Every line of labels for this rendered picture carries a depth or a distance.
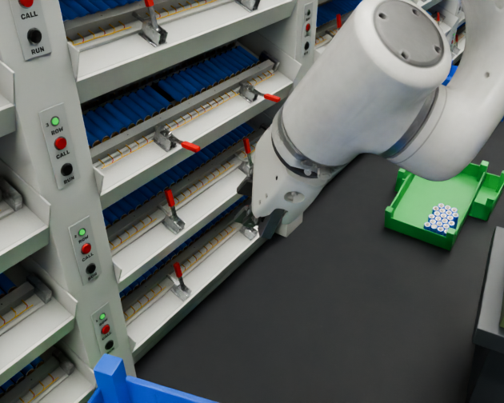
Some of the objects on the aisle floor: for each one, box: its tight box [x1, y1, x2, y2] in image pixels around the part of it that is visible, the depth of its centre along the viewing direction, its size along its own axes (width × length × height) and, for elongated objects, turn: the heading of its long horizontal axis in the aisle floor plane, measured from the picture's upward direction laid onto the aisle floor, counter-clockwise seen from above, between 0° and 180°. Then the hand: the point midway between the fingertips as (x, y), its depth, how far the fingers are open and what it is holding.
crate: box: [385, 161, 489, 251], centre depth 153 cm, size 30×20×8 cm
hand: (252, 201), depth 63 cm, fingers open, 3 cm apart
